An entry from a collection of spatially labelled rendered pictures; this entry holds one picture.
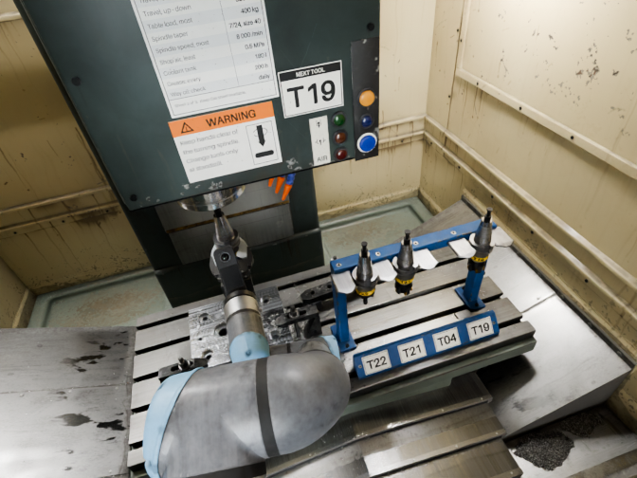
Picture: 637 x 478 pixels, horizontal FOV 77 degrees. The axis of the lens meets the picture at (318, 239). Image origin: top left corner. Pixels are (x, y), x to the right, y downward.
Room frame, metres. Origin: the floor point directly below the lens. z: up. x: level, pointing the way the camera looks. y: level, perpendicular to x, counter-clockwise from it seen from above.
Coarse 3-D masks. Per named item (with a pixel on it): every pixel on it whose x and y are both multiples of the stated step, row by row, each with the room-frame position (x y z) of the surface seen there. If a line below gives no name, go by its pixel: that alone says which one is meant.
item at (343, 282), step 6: (348, 270) 0.71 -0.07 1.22; (330, 276) 0.70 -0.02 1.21; (336, 276) 0.69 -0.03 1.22; (342, 276) 0.69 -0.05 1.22; (348, 276) 0.69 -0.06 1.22; (336, 282) 0.67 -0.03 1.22; (342, 282) 0.67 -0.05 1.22; (348, 282) 0.67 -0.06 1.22; (354, 282) 0.67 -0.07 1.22; (336, 288) 0.65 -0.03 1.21; (342, 288) 0.65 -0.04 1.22; (348, 288) 0.65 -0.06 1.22; (354, 288) 0.65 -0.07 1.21
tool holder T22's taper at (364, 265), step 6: (360, 252) 0.69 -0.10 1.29; (360, 258) 0.67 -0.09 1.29; (366, 258) 0.67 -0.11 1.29; (360, 264) 0.67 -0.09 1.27; (366, 264) 0.67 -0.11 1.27; (360, 270) 0.67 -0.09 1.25; (366, 270) 0.66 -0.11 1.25; (372, 270) 0.67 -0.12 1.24; (360, 276) 0.66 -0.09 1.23; (366, 276) 0.66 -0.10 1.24; (372, 276) 0.67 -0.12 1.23
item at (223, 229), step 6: (216, 216) 0.76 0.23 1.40; (222, 216) 0.76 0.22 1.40; (216, 222) 0.75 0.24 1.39; (222, 222) 0.75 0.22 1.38; (216, 228) 0.75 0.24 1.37; (222, 228) 0.75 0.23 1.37; (228, 228) 0.76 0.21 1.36; (216, 234) 0.76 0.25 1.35; (222, 234) 0.75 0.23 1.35; (228, 234) 0.75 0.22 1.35; (222, 240) 0.75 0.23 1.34; (228, 240) 0.75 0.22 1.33
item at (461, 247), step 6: (456, 240) 0.77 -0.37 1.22; (462, 240) 0.77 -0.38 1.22; (450, 246) 0.75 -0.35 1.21; (456, 246) 0.75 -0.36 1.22; (462, 246) 0.74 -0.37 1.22; (468, 246) 0.74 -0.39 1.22; (456, 252) 0.72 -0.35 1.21; (462, 252) 0.72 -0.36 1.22; (468, 252) 0.72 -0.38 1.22; (474, 252) 0.72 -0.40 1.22; (468, 258) 0.70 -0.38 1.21
